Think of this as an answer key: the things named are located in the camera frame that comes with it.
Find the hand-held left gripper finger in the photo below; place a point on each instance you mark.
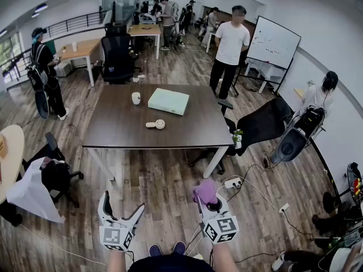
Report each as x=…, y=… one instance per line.
x=104, y=208
x=134, y=217

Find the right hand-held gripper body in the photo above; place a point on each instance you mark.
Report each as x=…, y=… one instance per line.
x=221, y=229

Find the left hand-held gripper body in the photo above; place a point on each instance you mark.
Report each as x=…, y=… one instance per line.
x=114, y=235

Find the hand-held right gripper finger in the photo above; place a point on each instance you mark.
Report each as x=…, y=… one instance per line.
x=202, y=208
x=224, y=205

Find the purple cloth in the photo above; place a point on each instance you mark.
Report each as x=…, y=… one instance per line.
x=205, y=191

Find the small cream handheld fan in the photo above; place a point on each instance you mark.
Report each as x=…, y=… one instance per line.
x=158, y=124

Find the person's left forearm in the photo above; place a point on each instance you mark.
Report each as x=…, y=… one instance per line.
x=116, y=262

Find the person's right forearm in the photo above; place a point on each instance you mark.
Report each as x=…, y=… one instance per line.
x=224, y=258

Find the wooden desk white legs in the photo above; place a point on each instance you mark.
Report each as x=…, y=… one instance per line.
x=144, y=30
x=82, y=48

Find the white power strip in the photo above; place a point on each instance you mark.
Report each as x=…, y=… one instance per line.
x=231, y=183

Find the person's purple shoe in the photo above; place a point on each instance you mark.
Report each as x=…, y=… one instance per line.
x=155, y=250
x=179, y=247

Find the black bag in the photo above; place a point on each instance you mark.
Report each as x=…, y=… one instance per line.
x=56, y=174

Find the person's dark navy clothing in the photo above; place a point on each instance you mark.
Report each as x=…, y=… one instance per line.
x=170, y=265

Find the small potted plant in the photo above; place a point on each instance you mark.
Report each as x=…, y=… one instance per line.
x=237, y=143

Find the white plastic bag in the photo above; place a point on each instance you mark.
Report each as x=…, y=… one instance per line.
x=31, y=191

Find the grey oval shell case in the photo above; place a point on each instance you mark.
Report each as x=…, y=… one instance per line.
x=289, y=146
x=42, y=105

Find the black mesh office chair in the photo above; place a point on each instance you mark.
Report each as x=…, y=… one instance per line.
x=261, y=123

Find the black round stool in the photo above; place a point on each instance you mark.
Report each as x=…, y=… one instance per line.
x=331, y=203

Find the round beige table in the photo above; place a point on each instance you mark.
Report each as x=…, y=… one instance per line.
x=12, y=152

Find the pale green flat box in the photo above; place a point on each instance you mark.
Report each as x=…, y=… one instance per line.
x=168, y=101

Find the white mug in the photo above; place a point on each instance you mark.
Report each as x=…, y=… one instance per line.
x=136, y=98

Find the black equipment backpack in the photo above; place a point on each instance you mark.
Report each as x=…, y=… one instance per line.
x=312, y=120

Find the black mesh rack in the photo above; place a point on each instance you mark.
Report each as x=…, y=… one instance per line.
x=356, y=183

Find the white table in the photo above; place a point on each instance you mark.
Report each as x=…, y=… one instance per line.
x=266, y=69

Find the grey drawer cabinet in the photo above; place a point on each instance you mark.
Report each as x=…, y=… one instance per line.
x=63, y=69

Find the black high-back office chair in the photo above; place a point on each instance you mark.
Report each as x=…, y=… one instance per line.
x=116, y=55
x=114, y=30

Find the white cup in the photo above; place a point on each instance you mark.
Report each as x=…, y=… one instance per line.
x=74, y=47

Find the whiteboard on black stand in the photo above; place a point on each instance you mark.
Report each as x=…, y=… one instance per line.
x=272, y=41

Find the black metal railing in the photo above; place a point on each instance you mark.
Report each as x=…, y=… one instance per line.
x=67, y=24

